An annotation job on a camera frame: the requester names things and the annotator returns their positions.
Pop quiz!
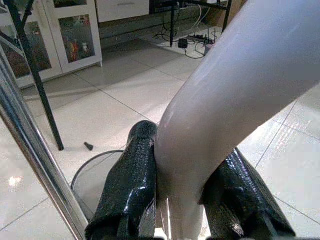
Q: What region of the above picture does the chrome metal pole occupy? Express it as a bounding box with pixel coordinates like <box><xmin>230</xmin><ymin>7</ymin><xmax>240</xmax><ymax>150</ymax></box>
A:
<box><xmin>0</xmin><ymin>32</ymin><xmax>90</xmax><ymax>240</ymax></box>

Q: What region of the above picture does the thin black upright stand leg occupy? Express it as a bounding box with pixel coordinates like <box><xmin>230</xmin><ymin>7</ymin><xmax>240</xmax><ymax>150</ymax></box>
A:
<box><xmin>169</xmin><ymin>0</ymin><xmax>177</xmax><ymax>48</ymax></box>

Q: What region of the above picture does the black slanted stand leg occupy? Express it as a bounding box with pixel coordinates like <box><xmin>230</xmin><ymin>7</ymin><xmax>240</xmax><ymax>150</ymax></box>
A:
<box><xmin>6</xmin><ymin>0</ymin><xmax>65</xmax><ymax>152</ymax></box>

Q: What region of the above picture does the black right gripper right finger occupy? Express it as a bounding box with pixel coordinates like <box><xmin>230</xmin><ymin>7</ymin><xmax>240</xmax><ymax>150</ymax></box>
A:
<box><xmin>199</xmin><ymin>147</ymin><xmax>298</xmax><ymax>240</ymax></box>

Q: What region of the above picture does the white glass-door cabinet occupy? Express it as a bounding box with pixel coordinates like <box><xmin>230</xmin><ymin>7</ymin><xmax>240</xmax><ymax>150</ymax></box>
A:
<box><xmin>0</xmin><ymin>0</ymin><xmax>104</xmax><ymax>90</ymax></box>

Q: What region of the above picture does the white cable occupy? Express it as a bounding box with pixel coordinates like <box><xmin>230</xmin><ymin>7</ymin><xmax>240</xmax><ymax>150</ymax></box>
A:
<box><xmin>194</xmin><ymin>4</ymin><xmax>209</xmax><ymax>28</ymax></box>

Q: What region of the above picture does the black wire mesh bin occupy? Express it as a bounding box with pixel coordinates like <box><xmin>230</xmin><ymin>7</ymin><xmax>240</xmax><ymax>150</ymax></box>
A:
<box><xmin>70</xmin><ymin>149</ymin><xmax>126</xmax><ymax>222</ymax></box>

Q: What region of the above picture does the brown cardboard box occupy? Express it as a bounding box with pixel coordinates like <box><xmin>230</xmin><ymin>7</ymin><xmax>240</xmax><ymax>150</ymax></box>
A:
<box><xmin>204</xmin><ymin>0</ymin><xmax>248</xmax><ymax>28</ymax></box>

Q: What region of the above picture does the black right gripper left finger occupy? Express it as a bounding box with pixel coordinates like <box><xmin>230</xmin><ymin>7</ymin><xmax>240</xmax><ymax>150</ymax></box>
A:
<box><xmin>84</xmin><ymin>120</ymin><xmax>159</xmax><ymax>240</ymax></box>

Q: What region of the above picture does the black cable tangle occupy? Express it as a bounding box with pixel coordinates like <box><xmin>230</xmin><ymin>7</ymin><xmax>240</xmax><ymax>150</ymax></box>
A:
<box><xmin>152</xmin><ymin>14</ymin><xmax>216</xmax><ymax>60</ymax></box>

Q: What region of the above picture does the black metal frame leg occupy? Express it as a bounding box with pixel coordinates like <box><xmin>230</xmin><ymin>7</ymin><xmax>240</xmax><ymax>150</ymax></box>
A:
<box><xmin>221</xmin><ymin>0</ymin><xmax>234</xmax><ymax>33</ymax></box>

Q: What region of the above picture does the white drawer cabinet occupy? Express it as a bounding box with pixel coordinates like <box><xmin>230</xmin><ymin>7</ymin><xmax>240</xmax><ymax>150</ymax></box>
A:
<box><xmin>95</xmin><ymin>0</ymin><xmax>151</xmax><ymax>24</ymax></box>

